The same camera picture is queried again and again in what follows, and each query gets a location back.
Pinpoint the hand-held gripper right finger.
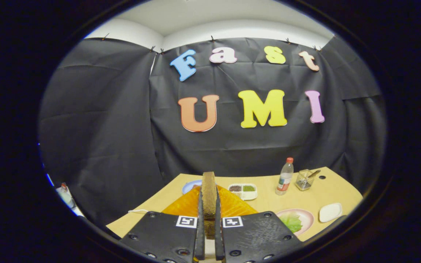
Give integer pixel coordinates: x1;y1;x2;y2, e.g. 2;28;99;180
215;184;303;263

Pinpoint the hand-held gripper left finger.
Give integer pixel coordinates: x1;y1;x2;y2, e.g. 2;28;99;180
119;184;205;263

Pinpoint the brown bread slice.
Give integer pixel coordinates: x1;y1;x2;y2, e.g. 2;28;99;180
201;172;217;240

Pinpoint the green lettuce leaf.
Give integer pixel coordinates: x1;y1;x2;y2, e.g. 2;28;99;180
279;213;303;233

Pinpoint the white toaster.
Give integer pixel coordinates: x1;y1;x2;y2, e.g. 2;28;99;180
205;239;216;262

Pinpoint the white divided condiment tray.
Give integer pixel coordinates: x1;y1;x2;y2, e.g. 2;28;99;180
228;183;258;201

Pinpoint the blue plate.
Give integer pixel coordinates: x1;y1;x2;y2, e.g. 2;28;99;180
182;180;203;195

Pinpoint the clear plastic bottle red cap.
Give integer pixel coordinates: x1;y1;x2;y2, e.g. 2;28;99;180
275;157;294;196

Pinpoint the pink plate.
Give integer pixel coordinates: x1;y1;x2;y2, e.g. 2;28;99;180
276;209;315;236

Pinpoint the black backdrop cloth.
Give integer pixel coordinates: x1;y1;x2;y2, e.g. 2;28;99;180
38;37;387;225

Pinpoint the metal mesh utensil holder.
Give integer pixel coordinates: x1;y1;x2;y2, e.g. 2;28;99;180
295;169;315;191

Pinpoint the small white plate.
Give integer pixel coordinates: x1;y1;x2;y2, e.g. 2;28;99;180
319;203;343;223

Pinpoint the white container red cap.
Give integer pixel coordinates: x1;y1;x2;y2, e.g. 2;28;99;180
56;183;85;218

